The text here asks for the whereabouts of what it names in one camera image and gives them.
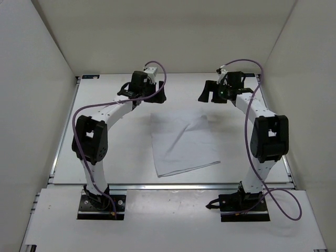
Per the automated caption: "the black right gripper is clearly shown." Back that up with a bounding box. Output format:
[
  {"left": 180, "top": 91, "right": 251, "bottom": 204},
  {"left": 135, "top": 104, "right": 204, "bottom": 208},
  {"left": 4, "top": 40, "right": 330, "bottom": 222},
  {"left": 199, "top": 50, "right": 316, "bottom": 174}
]
[{"left": 198, "top": 81, "right": 231, "bottom": 104}]

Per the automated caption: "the white skirt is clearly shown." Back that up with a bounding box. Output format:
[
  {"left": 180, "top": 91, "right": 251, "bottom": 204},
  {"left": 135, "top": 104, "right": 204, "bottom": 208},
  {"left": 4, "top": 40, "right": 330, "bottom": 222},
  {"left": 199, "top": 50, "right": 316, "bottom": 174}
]
[{"left": 150, "top": 109, "right": 221, "bottom": 177}]

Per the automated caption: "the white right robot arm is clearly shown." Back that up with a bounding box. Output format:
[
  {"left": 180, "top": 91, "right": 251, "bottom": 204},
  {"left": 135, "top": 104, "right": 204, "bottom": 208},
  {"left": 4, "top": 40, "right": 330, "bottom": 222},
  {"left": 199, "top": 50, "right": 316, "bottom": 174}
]
[{"left": 198, "top": 71, "right": 289, "bottom": 210}]

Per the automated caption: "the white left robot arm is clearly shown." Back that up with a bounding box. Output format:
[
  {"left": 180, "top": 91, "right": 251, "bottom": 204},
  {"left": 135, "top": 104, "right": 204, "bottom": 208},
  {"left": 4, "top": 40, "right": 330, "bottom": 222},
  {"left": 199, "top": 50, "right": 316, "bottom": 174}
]
[{"left": 71, "top": 67, "right": 166, "bottom": 215}]

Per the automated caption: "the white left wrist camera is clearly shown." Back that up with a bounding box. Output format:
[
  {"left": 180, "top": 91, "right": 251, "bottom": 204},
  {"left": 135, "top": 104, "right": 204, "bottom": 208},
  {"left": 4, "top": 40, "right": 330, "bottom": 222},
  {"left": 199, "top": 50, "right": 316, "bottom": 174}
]
[{"left": 143, "top": 67, "right": 158, "bottom": 82}]

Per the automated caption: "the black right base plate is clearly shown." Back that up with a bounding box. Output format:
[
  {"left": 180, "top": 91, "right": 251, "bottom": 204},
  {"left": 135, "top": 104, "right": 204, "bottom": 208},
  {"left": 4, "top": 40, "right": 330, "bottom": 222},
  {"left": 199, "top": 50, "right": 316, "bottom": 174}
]
[{"left": 205, "top": 192, "right": 270, "bottom": 223}]

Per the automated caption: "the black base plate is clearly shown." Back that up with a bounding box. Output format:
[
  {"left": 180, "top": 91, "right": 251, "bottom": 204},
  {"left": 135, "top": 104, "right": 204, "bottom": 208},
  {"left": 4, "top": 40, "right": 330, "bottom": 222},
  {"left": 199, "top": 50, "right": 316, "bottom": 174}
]
[
  {"left": 205, "top": 192, "right": 270, "bottom": 223},
  {"left": 77, "top": 190, "right": 127, "bottom": 221}
]

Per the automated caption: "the aluminium table front rail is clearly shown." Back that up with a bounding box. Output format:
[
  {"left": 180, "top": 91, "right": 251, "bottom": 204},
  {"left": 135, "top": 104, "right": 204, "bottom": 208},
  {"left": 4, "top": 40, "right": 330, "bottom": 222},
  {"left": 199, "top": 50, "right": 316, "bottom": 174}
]
[{"left": 49, "top": 182, "right": 295, "bottom": 191}]

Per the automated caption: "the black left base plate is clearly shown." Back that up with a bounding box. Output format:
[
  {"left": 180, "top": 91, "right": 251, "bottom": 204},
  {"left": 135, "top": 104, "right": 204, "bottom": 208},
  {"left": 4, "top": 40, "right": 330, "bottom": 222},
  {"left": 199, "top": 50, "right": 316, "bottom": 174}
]
[{"left": 77, "top": 190, "right": 127, "bottom": 221}]

